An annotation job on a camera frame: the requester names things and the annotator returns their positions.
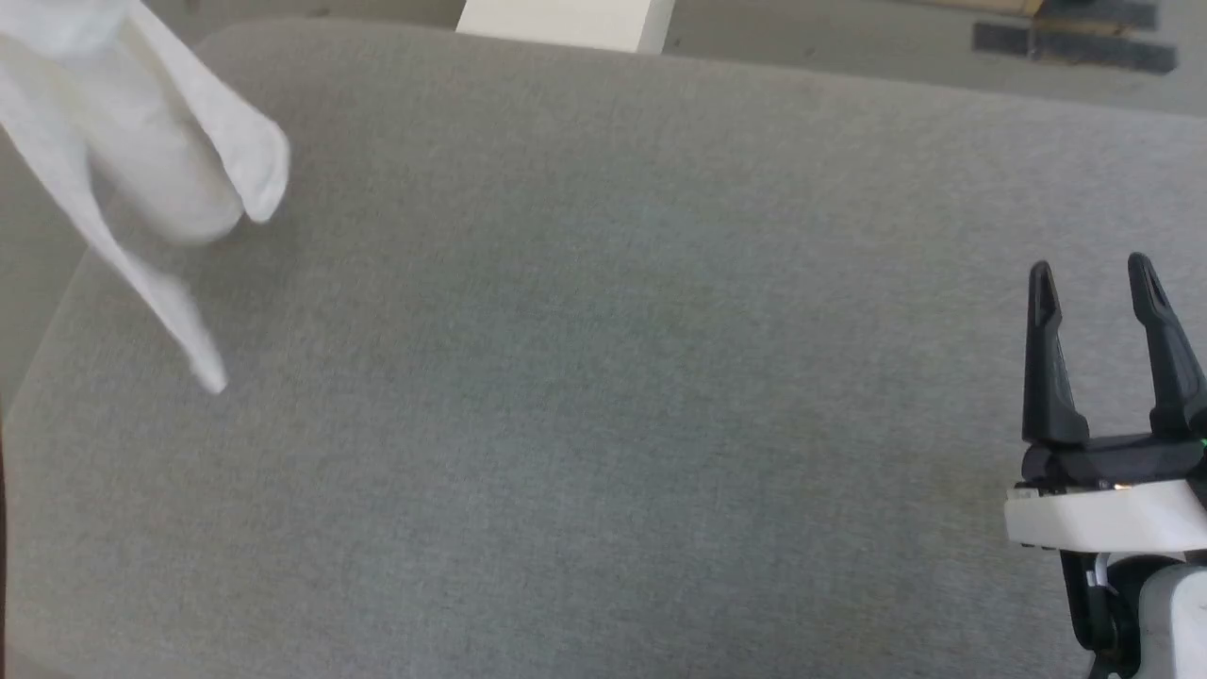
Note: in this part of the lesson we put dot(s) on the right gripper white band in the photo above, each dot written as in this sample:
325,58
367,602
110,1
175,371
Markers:
1113,514

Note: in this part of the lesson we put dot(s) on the white t-shirt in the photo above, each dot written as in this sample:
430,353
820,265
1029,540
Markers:
141,141

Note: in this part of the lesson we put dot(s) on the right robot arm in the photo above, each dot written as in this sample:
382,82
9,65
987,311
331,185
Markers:
1174,613

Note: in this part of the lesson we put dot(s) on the large dark floor mat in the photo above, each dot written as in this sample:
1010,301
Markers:
1075,47

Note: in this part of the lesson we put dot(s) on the small dark floor mat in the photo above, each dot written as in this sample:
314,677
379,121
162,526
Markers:
1103,11

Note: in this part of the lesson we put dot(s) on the white box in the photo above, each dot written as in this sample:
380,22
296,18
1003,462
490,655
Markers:
566,21

